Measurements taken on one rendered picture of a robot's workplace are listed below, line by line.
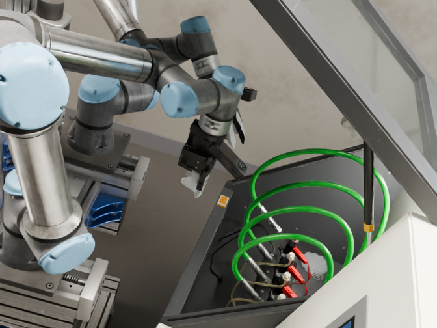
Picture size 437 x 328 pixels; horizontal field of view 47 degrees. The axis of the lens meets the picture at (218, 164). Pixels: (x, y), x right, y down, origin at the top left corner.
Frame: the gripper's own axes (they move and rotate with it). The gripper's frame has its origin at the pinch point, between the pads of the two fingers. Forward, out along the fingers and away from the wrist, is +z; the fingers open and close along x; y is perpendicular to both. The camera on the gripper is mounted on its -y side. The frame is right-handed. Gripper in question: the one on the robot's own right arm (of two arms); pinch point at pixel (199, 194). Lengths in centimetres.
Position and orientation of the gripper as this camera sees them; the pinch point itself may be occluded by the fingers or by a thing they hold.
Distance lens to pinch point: 131.6
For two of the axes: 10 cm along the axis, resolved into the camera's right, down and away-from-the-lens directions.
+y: -9.2, -3.8, 0.7
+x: -2.7, 5.0, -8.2
